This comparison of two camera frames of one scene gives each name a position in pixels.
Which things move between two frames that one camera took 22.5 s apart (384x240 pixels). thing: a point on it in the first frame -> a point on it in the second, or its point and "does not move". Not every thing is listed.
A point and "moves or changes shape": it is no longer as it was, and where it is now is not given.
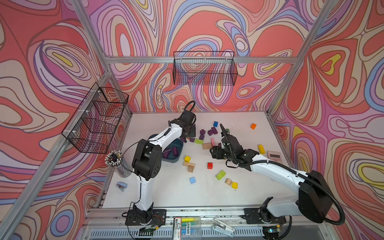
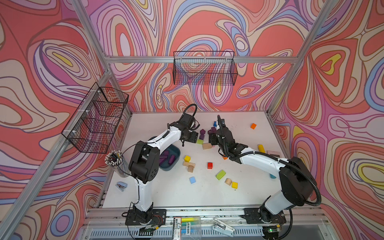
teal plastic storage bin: x=171 y=158 moves or changes shape
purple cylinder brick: x=175 y=151 -> x=171 y=160
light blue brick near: x=192 y=180 does not move
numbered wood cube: x=190 y=168 does not move
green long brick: x=220 y=175 does not move
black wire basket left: x=91 y=128 does not move
